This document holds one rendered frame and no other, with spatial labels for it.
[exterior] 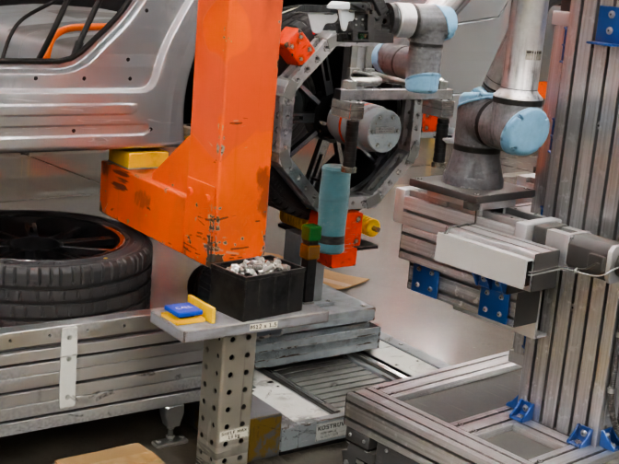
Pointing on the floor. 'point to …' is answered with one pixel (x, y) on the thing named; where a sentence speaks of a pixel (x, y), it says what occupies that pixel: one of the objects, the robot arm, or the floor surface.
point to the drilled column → (226, 400)
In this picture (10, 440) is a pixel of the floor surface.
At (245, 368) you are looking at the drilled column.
